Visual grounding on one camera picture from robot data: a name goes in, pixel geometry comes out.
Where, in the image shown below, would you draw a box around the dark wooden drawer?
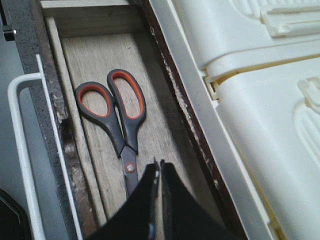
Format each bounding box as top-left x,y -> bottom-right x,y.
31,0 -> 226,240

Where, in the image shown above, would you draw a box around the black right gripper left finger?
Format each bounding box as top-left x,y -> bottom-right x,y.
88,160 -> 160,240

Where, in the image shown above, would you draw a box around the white plastic box on cabinet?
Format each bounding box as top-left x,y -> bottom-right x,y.
150,0 -> 320,240

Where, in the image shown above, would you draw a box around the white handle bar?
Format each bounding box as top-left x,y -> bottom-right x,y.
7,54 -> 83,240

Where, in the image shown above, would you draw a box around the dark wooden drawer cabinet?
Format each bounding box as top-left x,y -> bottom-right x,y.
129,0 -> 247,240

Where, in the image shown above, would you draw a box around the grey orange scissors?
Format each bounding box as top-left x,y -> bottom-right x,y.
74,69 -> 147,196

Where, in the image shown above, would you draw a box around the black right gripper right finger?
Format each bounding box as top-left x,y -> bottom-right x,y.
160,159 -> 239,240

